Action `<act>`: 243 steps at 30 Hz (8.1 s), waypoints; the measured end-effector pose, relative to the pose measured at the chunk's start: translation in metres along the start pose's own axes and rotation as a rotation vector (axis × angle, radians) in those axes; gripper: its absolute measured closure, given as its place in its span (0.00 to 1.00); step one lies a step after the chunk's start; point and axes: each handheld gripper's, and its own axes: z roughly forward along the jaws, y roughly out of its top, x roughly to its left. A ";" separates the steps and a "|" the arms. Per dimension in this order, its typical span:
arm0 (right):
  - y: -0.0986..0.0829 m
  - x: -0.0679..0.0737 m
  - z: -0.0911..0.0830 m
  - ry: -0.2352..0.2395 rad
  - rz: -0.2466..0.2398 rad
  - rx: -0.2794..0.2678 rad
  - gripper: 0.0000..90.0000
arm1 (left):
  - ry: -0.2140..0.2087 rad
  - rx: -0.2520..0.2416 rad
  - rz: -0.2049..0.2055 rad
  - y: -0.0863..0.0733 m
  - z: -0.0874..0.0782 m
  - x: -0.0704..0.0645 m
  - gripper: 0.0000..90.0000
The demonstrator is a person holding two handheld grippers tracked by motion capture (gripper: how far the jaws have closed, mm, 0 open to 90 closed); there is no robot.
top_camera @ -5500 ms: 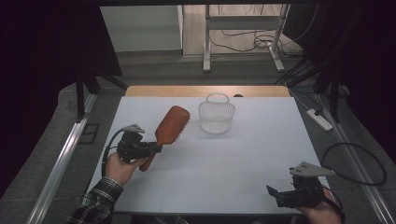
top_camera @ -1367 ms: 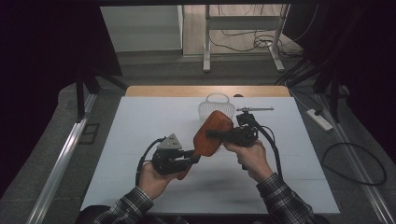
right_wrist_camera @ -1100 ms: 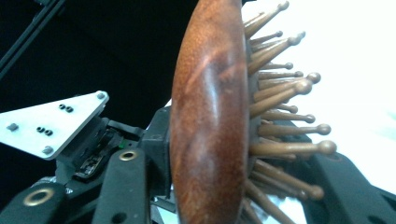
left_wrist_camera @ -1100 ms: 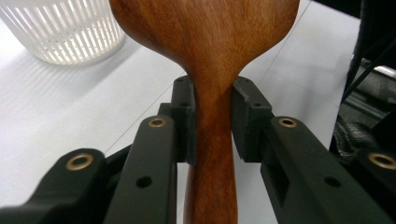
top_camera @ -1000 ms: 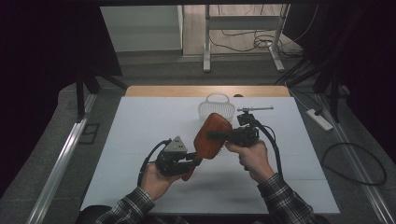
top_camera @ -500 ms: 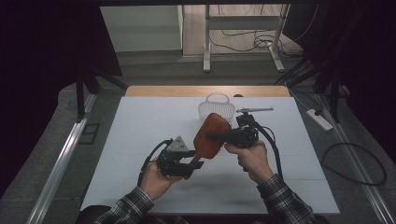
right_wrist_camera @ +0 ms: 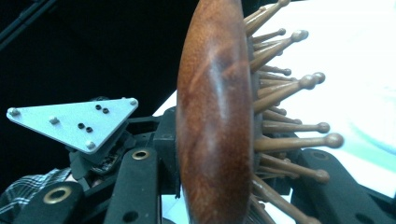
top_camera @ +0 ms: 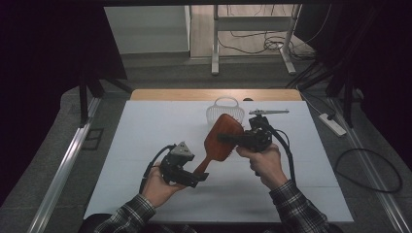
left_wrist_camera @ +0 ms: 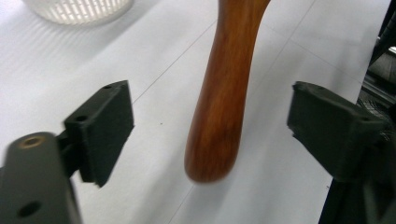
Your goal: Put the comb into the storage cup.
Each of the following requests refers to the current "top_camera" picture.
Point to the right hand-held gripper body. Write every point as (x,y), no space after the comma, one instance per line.
(257,139)

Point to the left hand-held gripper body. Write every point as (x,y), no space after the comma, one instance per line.
(173,165)

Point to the brown wooden paddle hairbrush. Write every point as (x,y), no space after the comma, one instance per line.
(218,147)

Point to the person's right hand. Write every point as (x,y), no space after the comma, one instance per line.
(267,163)

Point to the person's left hand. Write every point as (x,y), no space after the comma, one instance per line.
(155,189)

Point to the white slotted plastic basket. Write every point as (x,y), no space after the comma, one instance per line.
(215,113)

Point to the white foam board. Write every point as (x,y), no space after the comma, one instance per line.
(226,194)

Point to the wooden table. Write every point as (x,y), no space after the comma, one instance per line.
(181,94)

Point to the white power strip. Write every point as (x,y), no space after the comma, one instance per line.
(333,125)

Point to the black tripod stand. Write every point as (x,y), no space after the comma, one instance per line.
(348,97)
(85,97)

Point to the white cabinet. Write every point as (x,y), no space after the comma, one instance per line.
(145,29)

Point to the black curtain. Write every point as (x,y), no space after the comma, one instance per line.
(39,81)
(385,64)

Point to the aluminium floor rail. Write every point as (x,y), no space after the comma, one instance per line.
(61,174)
(382,191)

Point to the white metal desk frame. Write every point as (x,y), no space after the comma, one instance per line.
(252,23)

